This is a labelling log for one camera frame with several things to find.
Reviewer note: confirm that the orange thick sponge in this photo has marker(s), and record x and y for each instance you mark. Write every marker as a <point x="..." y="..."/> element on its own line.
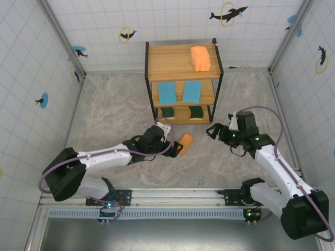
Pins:
<point x="200" y="58"/>
<point x="186" y="143"/>

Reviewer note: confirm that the green yellow scouring sponge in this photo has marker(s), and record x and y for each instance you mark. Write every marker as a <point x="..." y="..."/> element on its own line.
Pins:
<point x="196" y="112"/>
<point x="167" y="113"/>

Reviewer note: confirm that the blue sponge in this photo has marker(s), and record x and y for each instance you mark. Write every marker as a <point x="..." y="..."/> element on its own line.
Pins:
<point x="192" y="91"/>
<point x="167" y="92"/>

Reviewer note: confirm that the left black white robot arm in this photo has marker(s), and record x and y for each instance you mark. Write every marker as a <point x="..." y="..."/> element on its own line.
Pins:
<point x="104" y="157"/>

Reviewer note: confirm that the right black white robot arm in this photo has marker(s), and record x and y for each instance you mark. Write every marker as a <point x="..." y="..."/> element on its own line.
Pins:
<point x="282" y="170"/>

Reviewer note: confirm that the blue circle dolphin sticker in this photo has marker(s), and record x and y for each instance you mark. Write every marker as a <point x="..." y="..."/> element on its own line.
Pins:
<point x="43" y="100"/>

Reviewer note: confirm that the blue oval dolphin sticker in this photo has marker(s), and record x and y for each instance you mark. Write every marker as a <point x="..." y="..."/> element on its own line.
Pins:
<point x="79" y="51"/>

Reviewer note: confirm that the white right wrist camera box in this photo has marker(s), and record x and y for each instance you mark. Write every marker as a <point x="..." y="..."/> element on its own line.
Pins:
<point x="233" y="123"/>

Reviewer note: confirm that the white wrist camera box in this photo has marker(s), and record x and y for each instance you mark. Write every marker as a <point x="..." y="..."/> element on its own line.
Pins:
<point x="233" y="123"/>
<point x="165" y="126"/>

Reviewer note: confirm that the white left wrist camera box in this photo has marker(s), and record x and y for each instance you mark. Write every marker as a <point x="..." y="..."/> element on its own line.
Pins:
<point x="165" y="126"/>

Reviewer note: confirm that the aluminium mounting rail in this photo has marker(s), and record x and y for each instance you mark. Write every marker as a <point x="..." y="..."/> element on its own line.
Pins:
<point x="178" y="196"/>

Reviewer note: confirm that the aluminium side rail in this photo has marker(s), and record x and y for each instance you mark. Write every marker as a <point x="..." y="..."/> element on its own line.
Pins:
<point x="277" y="91"/>
<point x="79" y="91"/>

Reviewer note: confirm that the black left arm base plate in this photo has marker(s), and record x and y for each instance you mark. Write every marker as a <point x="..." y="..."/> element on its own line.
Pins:
<point x="125" y="197"/>

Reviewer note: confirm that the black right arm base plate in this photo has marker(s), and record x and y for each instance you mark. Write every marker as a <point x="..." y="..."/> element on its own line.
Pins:
<point x="230" y="197"/>

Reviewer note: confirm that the wooden three-tier shelf black frame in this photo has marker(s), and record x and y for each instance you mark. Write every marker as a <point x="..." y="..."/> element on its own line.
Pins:
<point x="172" y="60"/>

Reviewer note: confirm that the aluminium corner post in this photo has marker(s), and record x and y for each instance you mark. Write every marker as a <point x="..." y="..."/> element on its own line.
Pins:
<point x="282" y="52"/>
<point x="64" y="39"/>

